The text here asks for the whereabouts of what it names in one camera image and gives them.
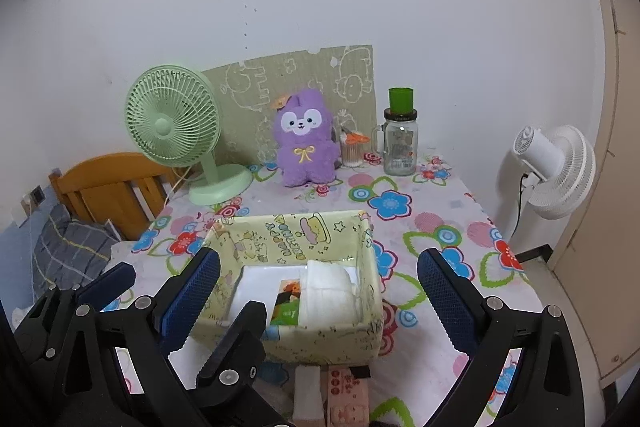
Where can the green printed cardboard sheet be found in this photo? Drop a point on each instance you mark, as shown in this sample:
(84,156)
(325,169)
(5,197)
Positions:
(300,72)

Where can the grey plaid pillow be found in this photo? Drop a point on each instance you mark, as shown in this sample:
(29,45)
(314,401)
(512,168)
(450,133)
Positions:
(70,247)

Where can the yellow-green printed fabric storage box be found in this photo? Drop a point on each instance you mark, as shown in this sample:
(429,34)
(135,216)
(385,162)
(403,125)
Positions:
(320,344)

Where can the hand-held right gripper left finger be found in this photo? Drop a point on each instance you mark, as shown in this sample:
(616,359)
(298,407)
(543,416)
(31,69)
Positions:
(192,297)

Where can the white rolled towel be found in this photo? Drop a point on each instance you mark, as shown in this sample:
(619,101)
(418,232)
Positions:
(330,294)

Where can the beige wardrobe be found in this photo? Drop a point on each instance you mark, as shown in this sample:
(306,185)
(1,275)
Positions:
(610,207)

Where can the pink tissue packet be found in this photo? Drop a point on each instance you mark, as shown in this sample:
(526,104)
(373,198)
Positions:
(345,402)

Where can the green desk fan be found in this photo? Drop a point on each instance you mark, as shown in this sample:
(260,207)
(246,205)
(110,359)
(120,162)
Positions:
(170,122)

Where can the green plastic cup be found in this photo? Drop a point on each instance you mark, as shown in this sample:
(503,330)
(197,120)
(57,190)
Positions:
(401,99)

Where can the glass jar mug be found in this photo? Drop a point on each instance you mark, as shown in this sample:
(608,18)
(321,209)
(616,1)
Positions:
(400,147)

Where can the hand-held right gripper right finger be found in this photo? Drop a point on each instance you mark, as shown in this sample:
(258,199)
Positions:
(445,302)

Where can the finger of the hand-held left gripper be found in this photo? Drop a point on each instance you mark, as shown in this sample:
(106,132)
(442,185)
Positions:
(240,334)
(111,283)

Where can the purple plush toy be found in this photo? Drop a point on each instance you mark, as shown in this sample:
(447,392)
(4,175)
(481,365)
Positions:
(306,147)

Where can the white flat packet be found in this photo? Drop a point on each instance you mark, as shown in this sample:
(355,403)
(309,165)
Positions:
(260,279)

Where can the wooden chair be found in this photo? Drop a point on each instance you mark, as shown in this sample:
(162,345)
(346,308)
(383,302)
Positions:
(110,187)

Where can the white fan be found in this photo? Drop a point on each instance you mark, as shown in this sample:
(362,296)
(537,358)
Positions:
(555,172)

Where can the colourful printed packet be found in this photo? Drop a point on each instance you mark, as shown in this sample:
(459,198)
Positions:
(285,302)

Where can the small black flat item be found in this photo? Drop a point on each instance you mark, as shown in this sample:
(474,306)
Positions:
(361,372)

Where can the cotton swab container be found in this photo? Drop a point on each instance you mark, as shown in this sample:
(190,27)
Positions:
(352,154)

